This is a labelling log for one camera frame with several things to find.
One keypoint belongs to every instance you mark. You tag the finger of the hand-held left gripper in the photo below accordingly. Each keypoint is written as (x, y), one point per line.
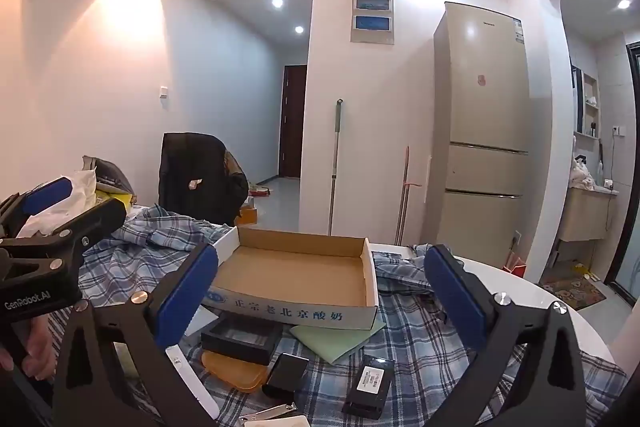
(45, 197)
(95, 219)

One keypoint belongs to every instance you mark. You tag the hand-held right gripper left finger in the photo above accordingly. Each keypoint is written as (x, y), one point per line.
(185, 299)

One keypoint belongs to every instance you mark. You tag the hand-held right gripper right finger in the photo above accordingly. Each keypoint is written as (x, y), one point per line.
(455, 302)

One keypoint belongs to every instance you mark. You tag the black square window box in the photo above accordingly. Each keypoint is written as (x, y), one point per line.
(240, 339)

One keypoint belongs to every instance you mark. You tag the white rectangular device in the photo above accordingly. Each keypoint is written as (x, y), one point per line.
(192, 382)

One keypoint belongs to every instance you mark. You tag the orange pad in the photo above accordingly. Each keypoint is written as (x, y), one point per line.
(235, 376)

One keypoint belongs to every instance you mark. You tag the white cardboard box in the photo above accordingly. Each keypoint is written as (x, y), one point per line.
(295, 272)

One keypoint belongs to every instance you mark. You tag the black battery pack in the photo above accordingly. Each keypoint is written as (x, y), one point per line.
(367, 387)

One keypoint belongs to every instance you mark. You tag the glossy black rectangular case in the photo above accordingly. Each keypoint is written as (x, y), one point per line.
(286, 372)

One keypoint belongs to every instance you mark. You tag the green card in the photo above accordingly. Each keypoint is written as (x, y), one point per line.
(332, 342)

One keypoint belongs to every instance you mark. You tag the person's left hand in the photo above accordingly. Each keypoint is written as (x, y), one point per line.
(37, 347)

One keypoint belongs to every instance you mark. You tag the white plastic bag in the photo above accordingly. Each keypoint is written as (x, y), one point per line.
(75, 192)

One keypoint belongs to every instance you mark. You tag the grey bag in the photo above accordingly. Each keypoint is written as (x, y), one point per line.
(107, 172)

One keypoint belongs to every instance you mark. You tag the striped cloth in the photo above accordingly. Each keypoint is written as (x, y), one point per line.
(62, 327)

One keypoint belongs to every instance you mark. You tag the red bag on floor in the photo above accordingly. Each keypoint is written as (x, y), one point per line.
(515, 267)

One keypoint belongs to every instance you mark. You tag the blue plaid cloth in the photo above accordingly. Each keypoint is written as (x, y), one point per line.
(425, 372)

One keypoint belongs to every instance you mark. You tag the orange cardboard box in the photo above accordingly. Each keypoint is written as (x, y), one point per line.
(250, 214)

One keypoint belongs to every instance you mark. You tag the chair with dark jacket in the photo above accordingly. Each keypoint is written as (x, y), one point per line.
(195, 177)

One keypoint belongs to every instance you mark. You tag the patterned floor mat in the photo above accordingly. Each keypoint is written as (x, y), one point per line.
(575, 292)

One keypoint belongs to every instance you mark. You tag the beige vanity cabinet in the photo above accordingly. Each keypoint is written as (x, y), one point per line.
(585, 217)

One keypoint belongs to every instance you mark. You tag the pile of clothes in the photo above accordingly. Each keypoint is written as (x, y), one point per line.
(582, 177)

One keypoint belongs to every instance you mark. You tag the beige refrigerator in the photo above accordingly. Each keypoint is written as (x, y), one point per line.
(485, 107)

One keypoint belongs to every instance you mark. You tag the dark red door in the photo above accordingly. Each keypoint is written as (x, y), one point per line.
(294, 122)

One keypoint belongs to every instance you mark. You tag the black framed glass door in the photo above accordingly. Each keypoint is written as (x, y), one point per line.
(632, 132)

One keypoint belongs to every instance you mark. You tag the white light switch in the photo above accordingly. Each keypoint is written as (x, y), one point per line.
(163, 92)

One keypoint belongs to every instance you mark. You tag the wall niche shelf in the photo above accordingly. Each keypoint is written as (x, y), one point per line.
(591, 107)

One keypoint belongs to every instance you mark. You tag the wall electrical panel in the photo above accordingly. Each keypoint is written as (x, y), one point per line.
(372, 17)

